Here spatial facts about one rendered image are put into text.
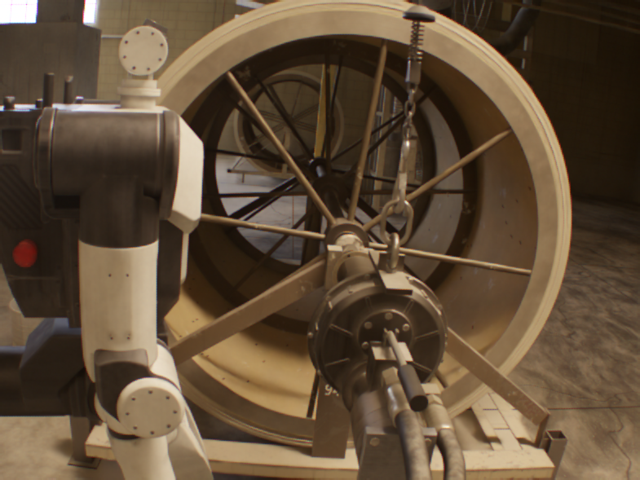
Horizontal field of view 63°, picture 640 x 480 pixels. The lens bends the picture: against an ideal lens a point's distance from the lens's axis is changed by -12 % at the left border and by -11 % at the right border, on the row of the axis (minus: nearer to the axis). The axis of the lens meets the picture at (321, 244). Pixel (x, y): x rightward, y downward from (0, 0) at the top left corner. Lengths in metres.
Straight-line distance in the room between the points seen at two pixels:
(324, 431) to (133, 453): 1.36
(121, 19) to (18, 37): 5.32
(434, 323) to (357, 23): 1.08
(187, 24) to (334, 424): 11.02
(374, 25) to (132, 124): 1.42
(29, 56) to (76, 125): 7.07
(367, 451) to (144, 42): 0.71
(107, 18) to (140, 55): 12.11
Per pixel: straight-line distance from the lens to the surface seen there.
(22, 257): 0.76
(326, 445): 2.06
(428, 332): 1.19
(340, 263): 1.63
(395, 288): 1.06
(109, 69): 12.77
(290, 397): 2.52
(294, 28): 1.91
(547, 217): 2.15
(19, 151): 0.76
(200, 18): 12.40
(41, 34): 7.62
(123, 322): 0.63
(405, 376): 0.93
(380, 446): 0.98
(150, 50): 0.79
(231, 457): 2.05
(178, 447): 0.95
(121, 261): 0.61
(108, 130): 0.59
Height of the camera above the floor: 1.40
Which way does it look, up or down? 14 degrees down
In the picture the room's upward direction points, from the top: 6 degrees clockwise
